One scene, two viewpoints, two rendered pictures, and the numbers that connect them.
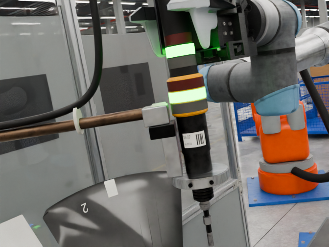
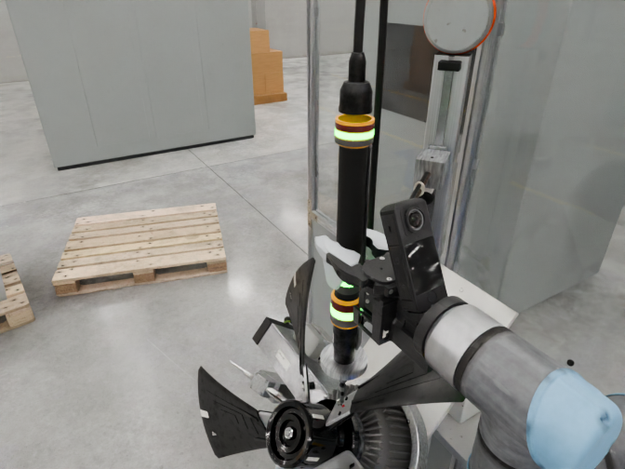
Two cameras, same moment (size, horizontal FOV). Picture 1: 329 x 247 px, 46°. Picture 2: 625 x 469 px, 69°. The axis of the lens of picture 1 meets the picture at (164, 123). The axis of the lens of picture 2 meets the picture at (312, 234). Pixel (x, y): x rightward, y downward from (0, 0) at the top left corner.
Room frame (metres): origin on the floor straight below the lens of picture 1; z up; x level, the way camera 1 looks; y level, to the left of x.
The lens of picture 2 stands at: (0.57, -0.52, 1.95)
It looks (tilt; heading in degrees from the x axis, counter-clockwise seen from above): 29 degrees down; 109
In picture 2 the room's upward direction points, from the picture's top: straight up
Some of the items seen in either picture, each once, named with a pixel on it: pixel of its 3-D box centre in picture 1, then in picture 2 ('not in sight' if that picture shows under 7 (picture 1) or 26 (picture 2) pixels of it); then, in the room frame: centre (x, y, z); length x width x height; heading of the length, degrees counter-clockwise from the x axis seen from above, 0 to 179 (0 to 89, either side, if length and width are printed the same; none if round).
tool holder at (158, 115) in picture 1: (186, 142); (347, 333); (0.46, -0.02, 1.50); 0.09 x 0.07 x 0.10; 85
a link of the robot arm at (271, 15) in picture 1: (247, 23); (465, 343); (0.61, -0.15, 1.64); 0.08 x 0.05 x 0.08; 50
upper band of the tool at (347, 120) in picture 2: not in sight; (353, 130); (0.46, -0.03, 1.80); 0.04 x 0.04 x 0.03
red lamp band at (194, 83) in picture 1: (185, 84); (346, 299); (0.46, -0.03, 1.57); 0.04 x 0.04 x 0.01
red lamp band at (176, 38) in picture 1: (178, 39); not in sight; (0.46, -0.03, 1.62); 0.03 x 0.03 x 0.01
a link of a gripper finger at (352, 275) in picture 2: (215, 4); (358, 269); (0.48, -0.08, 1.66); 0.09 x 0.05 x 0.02; 152
